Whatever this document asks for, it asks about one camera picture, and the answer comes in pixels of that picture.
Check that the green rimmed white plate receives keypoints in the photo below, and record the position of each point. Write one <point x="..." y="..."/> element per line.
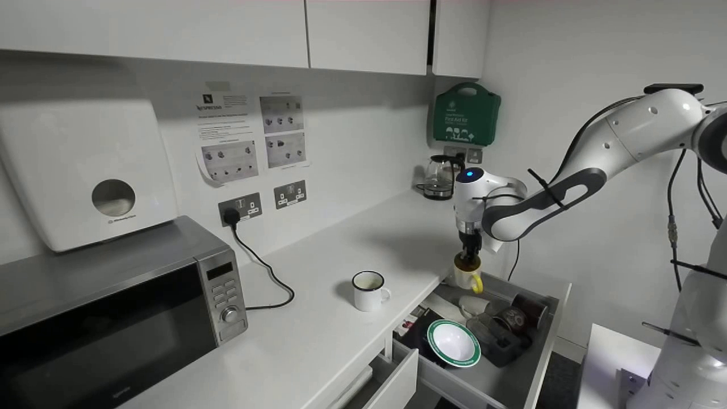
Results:
<point x="453" y="344"/>

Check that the white mug blue rim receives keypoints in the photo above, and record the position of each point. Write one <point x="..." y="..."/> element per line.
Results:
<point x="368" y="293"/>

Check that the white kitchen counter unit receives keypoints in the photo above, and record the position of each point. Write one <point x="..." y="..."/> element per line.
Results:
<point x="325" y="251"/>

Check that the glass electric kettle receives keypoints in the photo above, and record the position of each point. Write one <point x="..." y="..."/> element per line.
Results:
<point x="437" y="179"/>

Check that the green first aid kit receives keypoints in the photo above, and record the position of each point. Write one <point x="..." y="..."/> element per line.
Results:
<point x="464" y="116"/>

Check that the double wall socket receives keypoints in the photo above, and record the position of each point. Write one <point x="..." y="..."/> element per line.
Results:
<point x="288" y="195"/>
<point x="251" y="206"/>

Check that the black box brown label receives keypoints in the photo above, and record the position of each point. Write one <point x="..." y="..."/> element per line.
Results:
<point x="514" y="319"/>

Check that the black camera on mount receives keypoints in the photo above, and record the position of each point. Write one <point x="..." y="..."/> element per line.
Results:
<point x="673" y="87"/>

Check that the white robot stand table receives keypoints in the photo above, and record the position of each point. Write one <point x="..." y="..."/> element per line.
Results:
<point x="604" y="365"/>

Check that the white paper towel dispenser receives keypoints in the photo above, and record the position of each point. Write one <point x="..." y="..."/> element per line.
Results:
<point x="75" y="168"/>

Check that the silver microwave oven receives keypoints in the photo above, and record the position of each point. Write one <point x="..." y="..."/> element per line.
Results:
<point x="115" y="343"/>

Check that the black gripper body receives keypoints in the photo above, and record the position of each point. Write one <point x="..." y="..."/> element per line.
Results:
<point x="469" y="243"/>

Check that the small picture notice sheet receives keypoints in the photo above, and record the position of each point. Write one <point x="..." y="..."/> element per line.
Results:
<point x="286" y="152"/>
<point x="283" y="115"/>

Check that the white mug yellow interior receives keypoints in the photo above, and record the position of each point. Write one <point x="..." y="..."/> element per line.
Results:
<point x="469" y="281"/>

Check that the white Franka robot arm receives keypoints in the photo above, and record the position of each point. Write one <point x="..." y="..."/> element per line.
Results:
<point x="650" y="129"/>

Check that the tall white instruction notice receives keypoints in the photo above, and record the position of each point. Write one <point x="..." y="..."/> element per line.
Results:
<point x="228" y="160"/>

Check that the small wall socket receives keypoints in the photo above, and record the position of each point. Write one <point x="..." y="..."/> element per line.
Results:
<point x="472" y="155"/>

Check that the white wall cabinets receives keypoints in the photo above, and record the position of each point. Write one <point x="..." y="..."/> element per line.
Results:
<point x="151" y="31"/>

